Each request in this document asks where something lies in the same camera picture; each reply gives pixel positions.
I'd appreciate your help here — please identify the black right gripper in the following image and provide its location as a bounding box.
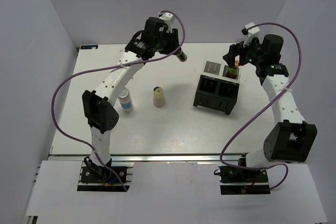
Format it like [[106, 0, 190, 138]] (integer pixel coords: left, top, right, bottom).
[[223, 35, 265, 68]]

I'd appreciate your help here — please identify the yellow-capped red sauce bottle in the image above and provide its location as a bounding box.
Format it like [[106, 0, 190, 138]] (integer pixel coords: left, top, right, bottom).
[[226, 60, 239, 79]]

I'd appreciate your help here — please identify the black-capped spice bottle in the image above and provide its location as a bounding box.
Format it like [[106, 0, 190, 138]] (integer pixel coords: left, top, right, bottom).
[[175, 50, 187, 62]]

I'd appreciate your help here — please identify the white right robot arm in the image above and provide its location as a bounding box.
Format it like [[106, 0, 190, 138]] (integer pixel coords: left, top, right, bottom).
[[223, 34, 317, 182]]

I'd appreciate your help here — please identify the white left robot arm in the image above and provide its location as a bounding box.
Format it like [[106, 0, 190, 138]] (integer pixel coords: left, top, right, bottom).
[[82, 13, 180, 182]]

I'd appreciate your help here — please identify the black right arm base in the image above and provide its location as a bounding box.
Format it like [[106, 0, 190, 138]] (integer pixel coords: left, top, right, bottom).
[[214, 166, 270, 195]]

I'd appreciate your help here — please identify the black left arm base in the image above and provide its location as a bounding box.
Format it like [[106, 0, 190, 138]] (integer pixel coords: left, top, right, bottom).
[[77, 157, 133, 192]]

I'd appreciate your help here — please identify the black condiment organizer rack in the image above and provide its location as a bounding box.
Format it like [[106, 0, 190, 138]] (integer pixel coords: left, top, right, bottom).
[[193, 60, 240, 115]]

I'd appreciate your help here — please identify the cream-lidded seasoning shaker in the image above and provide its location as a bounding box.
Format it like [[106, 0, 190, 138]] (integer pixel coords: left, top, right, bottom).
[[153, 87, 165, 107]]

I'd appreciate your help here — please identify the blue-labelled white granule jar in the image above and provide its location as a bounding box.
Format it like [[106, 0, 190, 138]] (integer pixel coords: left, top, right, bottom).
[[118, 88, 134, 112]]

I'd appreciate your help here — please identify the blue label sticker left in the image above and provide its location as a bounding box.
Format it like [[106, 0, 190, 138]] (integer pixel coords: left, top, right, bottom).
[[80, 45, 98, 50]]

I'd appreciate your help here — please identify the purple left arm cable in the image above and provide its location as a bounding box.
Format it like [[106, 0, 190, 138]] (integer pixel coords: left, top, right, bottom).
[[51, 10, 187, 192]]

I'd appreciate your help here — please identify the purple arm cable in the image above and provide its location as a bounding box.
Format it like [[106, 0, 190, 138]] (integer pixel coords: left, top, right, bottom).
[[51, 10, 187, 192], [219, 22, 302, 190]]

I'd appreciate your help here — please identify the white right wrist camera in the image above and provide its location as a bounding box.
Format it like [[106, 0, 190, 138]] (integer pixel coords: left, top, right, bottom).
[[241, 22, 260, 47]]

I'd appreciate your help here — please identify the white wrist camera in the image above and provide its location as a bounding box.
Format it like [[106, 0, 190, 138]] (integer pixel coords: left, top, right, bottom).
[[241, 22, 260, 47], [159, 12, 175, 33]]

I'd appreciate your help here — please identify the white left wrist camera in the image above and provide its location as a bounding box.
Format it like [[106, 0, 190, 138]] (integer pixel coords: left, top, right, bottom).
[[159, 12, 175, 33]]

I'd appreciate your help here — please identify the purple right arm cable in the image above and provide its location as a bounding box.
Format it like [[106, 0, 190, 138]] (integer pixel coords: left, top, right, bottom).
[[219, 22, 302, 190]]

